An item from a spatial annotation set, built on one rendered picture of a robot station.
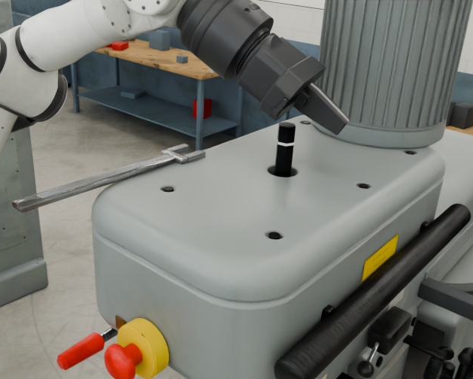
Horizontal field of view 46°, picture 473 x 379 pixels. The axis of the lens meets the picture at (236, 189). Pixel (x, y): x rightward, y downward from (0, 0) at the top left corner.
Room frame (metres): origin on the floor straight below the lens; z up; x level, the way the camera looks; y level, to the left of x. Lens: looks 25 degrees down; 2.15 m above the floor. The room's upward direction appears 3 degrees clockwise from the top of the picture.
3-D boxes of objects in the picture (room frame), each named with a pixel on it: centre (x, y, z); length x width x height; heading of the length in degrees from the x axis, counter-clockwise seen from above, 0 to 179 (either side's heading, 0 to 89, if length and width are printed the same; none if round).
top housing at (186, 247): (0.63, -0.06, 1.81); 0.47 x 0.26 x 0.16; 142
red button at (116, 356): (0.42, 0.10, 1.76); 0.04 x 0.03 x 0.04; 52
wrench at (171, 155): (0.57, 0.14, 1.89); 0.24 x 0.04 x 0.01; 139
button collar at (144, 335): (0.44, 0.09, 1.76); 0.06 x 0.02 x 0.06; 52
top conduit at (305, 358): (0.56, -0.19, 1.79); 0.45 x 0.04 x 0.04; 142
